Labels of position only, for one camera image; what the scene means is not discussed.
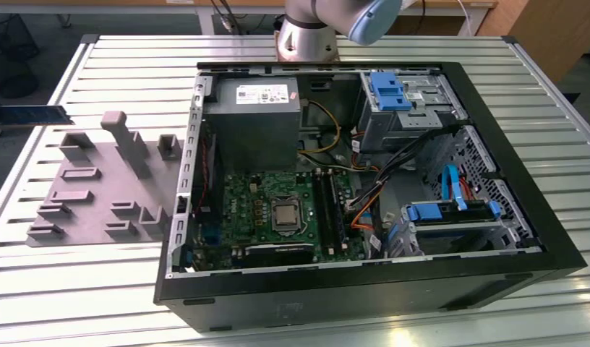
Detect blue-labelled RAM stick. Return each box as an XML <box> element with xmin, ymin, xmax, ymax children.
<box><xmin>0</xmin><ymin>104</ymin><xmax>78</xmax><ymax>127</ymax></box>

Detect black RAM slot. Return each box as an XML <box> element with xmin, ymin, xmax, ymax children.
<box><xmin>311</xmin><ymin>168</ymin><xmax>335</xmax><ymax>256</ymax></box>

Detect metal CPU socket cover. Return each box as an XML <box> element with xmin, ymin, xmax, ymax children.
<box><xmin>269</xmin><ymin>195</ymin><xmax>310</xmax><ymax>236</ymax></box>

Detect silver CPU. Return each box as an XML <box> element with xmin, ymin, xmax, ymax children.
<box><xmin>274</xmin><ymin>206</ymin><xmax>301</xmax><ymax>226</ymax></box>

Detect grey power supply unit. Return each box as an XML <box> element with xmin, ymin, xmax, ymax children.
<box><xmin>206</xmin><ymin>76</ymin><xmax>305</xmax><ymax>171</ymax></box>

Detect green motherboard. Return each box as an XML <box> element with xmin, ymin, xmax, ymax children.
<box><xmin>191</xmin><ymin>168</ymin><xmax>374</xmax><ymax>270</ymax></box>

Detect black graphics card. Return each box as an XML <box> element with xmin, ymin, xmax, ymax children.
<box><xmin>231</xmin><ymin>242</ymin><xmax>315</xmax><ymax>268</ymax></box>

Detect hard disk in blue carrier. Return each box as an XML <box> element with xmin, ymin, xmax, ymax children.
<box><xmin>405</xmin><ymin>200</ymin><xmax>502</xmax><ymax>227</ymax></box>

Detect blue optical drive latch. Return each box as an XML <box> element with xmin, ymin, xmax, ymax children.
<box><xmin>370</xmin><ymin>72</ymin><xmax>416</xmax><ymax>112</ymax></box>

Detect metal optical drive cage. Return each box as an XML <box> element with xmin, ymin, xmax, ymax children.
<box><xmin>359</xmin><ymin>70</ymin><xmax>470</xmax><ymax>155</ymax></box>

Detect black open PC case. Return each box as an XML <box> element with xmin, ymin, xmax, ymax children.
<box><xmin>152</xmin><ymin>61</ymin><xmax>589</xmax><ymax>333</ymax></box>

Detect metal disk bay cage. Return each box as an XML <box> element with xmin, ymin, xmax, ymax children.
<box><xmin>386</xmin><ymin>200</ymin><xmax>542</xmax><ymax>260</ymax></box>

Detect grey parts rack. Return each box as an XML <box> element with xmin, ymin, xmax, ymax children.
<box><xmin>25</xmin><ymin>110</ymin><xmax>186</xmax><ymax>249</ymax></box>

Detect white-legged wooden desk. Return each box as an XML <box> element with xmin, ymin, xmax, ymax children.
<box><xmin>164</xmin><ymin>0</ymin><xmax>498</xmax><ymax>37</ymax></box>

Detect wooden cabinet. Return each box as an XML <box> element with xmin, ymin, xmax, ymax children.
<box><xmin>509</xmin><ymin>0</ymin><xmax>590</xmax><ymax>84</ymax></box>

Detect black mesh bin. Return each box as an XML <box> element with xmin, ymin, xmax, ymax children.
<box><xmin>0</xmin><ymin>13</ymin><xmax>41</xmax><ymax>99</ymax></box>

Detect yellow wire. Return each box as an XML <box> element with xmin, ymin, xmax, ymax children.
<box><xmin>297</xmin><ymin>100</ymin><xmax>342</xmax><ymax>160</ymax></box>

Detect orange wires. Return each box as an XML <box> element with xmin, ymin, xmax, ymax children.
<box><xmin>350</xmin><ymin>211</ymin><xmax>374</xmax><ymax>231</ymax></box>

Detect black cable bundle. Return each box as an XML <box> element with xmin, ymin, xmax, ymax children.
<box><xmin>346</xmin><ymin>122</ymin><xmax>470</xmax><ymax>213</ymax></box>

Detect blue flat data cable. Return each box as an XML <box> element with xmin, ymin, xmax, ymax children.
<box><xmin>441</xmin><ymin>164</ymin><xmax>470</xmax><ymax>211</ymax></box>

